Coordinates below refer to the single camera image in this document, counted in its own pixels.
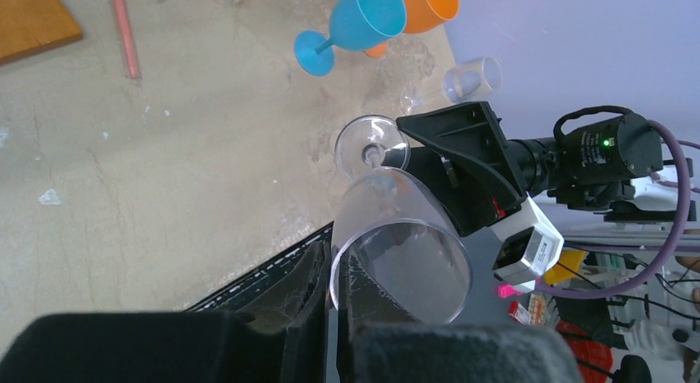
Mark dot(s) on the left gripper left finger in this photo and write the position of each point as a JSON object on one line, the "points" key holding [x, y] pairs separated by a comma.
{"points": [[279, 306]]}

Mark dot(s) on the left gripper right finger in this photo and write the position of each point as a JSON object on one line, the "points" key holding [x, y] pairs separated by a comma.
{"points": [[365, 308]]}

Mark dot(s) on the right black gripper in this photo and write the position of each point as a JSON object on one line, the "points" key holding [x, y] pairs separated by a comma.
{"points": [[463, 160]]}

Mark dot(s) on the clear wine glass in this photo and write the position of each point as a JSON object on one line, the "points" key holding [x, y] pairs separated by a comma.
{"points": [[468, 81], [395, 226]]}

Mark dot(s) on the blue plastic wine glass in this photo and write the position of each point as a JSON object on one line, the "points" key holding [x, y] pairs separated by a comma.
{"points": [[354, 25]]}

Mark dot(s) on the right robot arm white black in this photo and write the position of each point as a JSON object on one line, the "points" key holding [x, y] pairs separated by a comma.
{"points": [[591, 158]]}

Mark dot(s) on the orange plastic wine glass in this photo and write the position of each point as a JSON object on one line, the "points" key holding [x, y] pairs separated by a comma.
{"points": [[424, 11]]}

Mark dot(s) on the wooden rack base board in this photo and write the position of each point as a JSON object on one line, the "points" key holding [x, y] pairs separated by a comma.
{"points": [[30, 27]]}

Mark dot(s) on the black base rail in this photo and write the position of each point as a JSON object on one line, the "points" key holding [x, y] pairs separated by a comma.
{"points": [[241, 291]]}

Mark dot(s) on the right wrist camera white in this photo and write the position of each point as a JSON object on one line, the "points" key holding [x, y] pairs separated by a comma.
{"points": [[530, 246]]}

